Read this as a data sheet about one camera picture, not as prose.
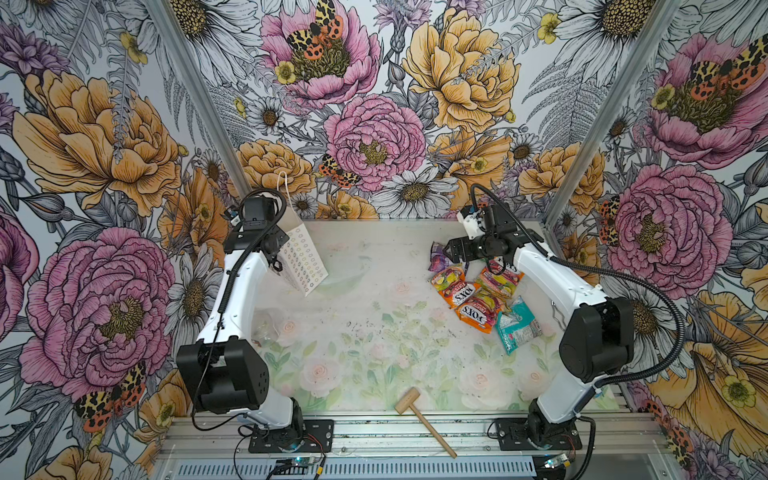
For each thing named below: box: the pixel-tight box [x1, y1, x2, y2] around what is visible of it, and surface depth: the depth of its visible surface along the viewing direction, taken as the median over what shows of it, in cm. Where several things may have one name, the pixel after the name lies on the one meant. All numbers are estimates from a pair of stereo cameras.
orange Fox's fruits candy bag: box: [430, 267, 477, 309], surface depth 101 cm
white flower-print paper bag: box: [277, 171, 329, 297], surface depth 92 cm
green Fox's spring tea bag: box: [475, 257, 524, 298], surface depth 102 cm
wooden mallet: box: [394, 387, 457, 459], surface depth 80 cm
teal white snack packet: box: [496, 295, 543, 356], surface depth 91 cm
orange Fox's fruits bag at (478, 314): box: [455, 297, 498, 334], surface depth 93 cm
